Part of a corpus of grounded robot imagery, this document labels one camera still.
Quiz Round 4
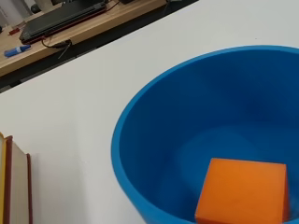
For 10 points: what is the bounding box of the orange cube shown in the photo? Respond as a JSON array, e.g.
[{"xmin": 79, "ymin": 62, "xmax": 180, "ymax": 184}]
[{"xmin": 194, "ymin": 157, "xmax": 292, "ymax": 224}]

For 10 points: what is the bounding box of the blue round tub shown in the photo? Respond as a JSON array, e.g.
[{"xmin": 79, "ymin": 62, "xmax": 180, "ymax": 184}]
[{"xmin": 110, "ymin": 44, "xmax": 299, "ymax": 224}]

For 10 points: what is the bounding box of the wooden desk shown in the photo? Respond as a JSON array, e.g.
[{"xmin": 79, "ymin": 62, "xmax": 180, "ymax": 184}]
[{"xmin": 0, "ymin": 0, "xmax": 170, "ymax": 78}]

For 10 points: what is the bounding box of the black laptop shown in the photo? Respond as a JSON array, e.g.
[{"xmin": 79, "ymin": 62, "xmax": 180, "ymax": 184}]
[{"xmin": 18, "ymin": 0, "xmax": 109, "ymax": 45}]

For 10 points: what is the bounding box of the blue marker pen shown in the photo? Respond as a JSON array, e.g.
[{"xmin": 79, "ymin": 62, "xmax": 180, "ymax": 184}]
[{"xmin": 3, "ymin": 44, "xmax": 33, "ymax": 59}]

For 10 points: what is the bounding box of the red-brown hardcover book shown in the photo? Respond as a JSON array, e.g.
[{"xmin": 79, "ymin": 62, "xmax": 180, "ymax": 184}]
[{"xmin": 3, "ymin": 134, "xmax": 34, "ymax": 224}]

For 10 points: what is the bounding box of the small red pen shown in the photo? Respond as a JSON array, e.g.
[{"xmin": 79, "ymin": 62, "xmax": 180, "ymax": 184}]
[{"xmin": 7, "ymin": 26, "xmax": 21, "ymax": 36}]

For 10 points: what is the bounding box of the black desk cable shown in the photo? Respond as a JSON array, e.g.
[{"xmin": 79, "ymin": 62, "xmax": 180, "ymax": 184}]
[{"xmin": 41, "ymin": 37, "xmax": 73, "ymax": 61}]

